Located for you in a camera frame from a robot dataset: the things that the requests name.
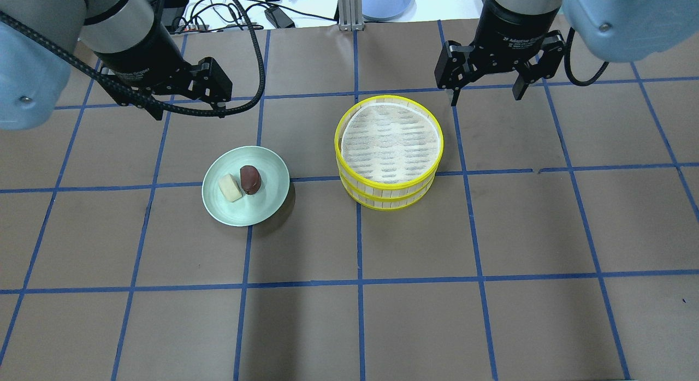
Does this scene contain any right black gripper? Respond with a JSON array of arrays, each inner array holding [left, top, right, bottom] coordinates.
[[435, 3, 566, 106]]

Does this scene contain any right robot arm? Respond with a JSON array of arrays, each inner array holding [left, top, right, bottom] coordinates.
[[434, 0, 698, 105]]

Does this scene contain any blue plate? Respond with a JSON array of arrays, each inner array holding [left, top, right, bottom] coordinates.
[[362, 0, 412, 21]]

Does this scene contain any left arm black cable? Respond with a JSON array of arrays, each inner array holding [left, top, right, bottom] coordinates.
[[0, 0, 266, 118]]

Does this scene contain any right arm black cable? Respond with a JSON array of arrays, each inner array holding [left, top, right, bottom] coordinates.
[[564, 27, 610, 87]]

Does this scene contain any dark red bun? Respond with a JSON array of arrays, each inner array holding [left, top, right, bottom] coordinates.
[[239, 165, 262, 196]]

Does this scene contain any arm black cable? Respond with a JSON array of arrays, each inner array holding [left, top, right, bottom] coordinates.
[[564, 27, 610, 87], [0, 0, 266, 118]]

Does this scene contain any yellow steamer layer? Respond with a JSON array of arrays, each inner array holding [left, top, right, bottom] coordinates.
[[340, 174, 435, 211], [334, 95, 445, 191]]

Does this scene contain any aluminium frame post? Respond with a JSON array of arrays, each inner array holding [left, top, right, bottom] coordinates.
[[337, 0, 365, 31]]

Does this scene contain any black power adapter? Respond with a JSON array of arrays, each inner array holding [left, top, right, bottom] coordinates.
[[264, 6, 295, 29]]

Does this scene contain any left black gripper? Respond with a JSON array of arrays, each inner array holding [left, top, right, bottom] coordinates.
[[96, 25, 233, 121]]

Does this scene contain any white steamed bun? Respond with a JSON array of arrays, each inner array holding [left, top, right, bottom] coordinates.
[[218, 174, 243, 203]]

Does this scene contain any light green plate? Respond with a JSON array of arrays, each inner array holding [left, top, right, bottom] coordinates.
[[202, 146, 290, 227]]

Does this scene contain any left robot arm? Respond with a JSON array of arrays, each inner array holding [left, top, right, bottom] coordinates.
[[1, 0, 233, 130]]

